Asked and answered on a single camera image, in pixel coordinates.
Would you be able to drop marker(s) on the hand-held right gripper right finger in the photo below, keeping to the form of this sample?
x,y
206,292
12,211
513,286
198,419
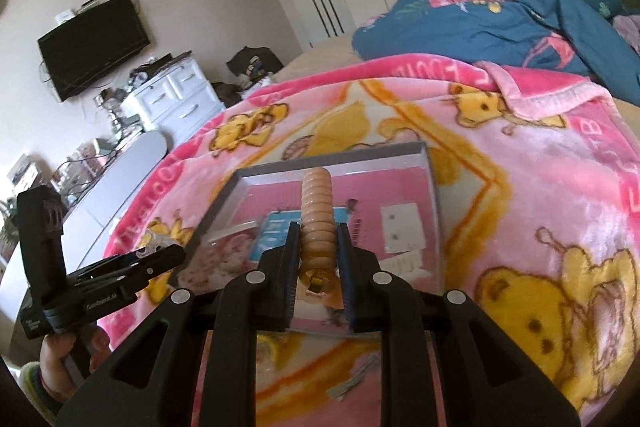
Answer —
x,y
346,267

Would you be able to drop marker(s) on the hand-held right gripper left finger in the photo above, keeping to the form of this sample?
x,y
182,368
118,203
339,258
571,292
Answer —
x,y
289,267

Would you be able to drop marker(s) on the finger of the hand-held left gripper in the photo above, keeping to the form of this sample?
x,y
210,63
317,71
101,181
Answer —
x,y
120,263
160,262

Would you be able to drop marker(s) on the beige twisted hair clip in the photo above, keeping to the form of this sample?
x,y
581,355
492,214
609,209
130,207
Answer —
x,y
317,217

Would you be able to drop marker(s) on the white earring card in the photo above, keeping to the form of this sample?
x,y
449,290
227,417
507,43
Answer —
x,y
401,227

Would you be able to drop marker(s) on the grey shallow box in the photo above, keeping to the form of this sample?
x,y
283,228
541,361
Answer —
x,y
240,187

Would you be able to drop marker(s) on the person's left forearm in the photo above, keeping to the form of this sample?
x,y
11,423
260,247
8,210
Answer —
x,y
35,387

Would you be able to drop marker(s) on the person's left hand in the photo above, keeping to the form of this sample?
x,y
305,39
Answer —
x,y
65,357

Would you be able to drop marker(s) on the blue printed card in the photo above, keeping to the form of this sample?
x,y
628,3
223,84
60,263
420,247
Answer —
x,y
275,227

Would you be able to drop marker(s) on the clear bag of pink beads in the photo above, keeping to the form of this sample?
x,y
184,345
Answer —
x,y
225,257

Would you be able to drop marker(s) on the white dresser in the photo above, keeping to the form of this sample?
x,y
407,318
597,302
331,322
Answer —
x,y
175,102

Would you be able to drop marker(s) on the pink bear printed blanket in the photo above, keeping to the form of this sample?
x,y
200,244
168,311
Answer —
x,y
525,187

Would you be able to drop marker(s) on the black bag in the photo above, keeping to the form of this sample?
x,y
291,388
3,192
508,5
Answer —
x,y
252,62

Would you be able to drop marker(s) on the blue floral duvet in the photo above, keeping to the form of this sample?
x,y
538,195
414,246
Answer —
x,y
500,27

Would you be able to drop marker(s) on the black wall television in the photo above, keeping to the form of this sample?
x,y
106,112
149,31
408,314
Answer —
x,y
95,49

